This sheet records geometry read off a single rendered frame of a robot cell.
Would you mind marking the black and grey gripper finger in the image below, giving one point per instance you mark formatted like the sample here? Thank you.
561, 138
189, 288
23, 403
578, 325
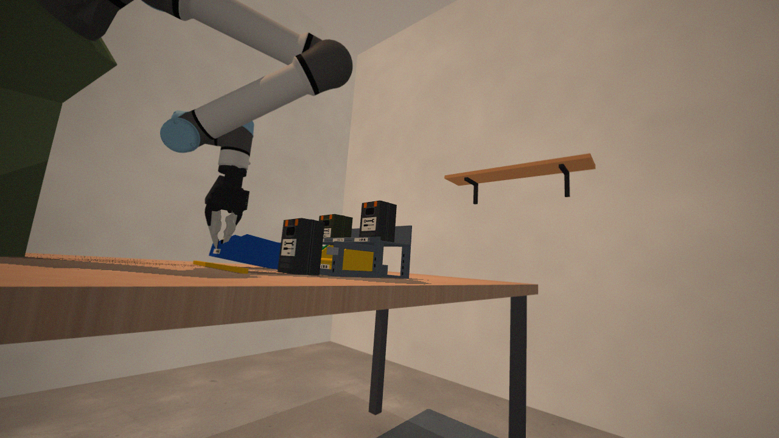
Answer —
213, 218
231, 222

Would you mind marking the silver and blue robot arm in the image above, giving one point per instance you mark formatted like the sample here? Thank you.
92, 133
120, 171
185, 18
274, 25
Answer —
228, 121

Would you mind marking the yellow bar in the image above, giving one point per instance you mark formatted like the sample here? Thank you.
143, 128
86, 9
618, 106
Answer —
223, 267

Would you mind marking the blue bin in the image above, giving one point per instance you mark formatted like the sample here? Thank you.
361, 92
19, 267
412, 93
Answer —
251, 249

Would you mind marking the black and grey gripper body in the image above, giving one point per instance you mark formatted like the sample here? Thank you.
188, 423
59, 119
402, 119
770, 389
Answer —
234, 197

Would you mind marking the grey metal shelf rack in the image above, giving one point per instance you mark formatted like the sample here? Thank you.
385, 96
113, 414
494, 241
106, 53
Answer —
372, 244

